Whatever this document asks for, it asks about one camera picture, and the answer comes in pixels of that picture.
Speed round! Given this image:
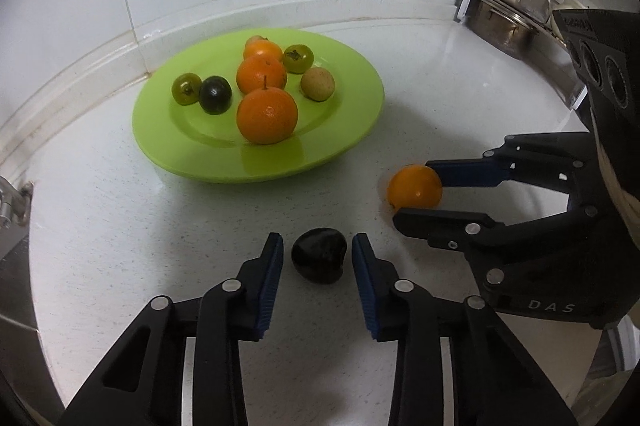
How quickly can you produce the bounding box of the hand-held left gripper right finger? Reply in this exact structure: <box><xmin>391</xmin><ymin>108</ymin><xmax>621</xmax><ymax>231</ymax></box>
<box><xmin>351</xmin><ymin>233</ymin><xmax>571</xmax><ymax>426</ymax></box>

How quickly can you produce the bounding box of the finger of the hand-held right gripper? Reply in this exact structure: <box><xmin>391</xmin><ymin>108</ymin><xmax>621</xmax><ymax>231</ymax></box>
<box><xmin>425</xmin><ymin>133</ymin><xmax>598</xmax><ymax>207</ymax></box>
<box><xmin>392</xmin><ymin>206</ymin><xmax>608</xmax><ymax>287</ymax></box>

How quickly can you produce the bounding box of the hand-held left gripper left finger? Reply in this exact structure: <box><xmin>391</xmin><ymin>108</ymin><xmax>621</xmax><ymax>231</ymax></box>
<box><xmin>57</xmin><ymin>232</ymin><xmax>285</xmax><ymax>426</ymax></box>

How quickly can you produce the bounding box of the dark purple plum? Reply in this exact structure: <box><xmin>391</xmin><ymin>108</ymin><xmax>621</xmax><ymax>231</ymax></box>
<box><xmin>291</xmin><ymin>227</ymin><xmax>348</xmax><ymax>284</ymax></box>
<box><xmin>198</xmin><ymin>76</ymin><xmax>233</xmax><ymax>115</ymax></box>

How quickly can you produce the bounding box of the green plate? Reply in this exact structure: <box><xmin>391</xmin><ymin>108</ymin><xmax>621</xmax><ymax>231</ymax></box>
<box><xmin>131</xmin><ymin>28</ymin><xmax>386</xmax><ymax>184</ymax></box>

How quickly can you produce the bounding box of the large brown round fruit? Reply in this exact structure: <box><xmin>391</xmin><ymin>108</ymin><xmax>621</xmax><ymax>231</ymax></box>
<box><xmin>300</xmin><ymin>66</ymin><xmax>336</xmax><ymax>102</ymax></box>

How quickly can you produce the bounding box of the orange mandarin with stem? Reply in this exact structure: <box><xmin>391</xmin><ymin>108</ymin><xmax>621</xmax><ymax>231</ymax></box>
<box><xmin>236</xmin><ymin>75</ymin><xmax>299</xmax><ymax>145</ymax></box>

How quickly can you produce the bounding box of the steel pot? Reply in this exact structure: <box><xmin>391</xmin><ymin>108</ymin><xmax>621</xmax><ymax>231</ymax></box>
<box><xmin>465</xmin><ymin>0</ymin><xmax>543</xmax><ymax>59</ymax></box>

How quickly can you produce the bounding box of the steel sink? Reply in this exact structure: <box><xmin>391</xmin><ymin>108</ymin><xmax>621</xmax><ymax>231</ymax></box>
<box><xmin>0</xmin><ymin>226</ymin><xmax>43</xmax><ymax>407</ymax></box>

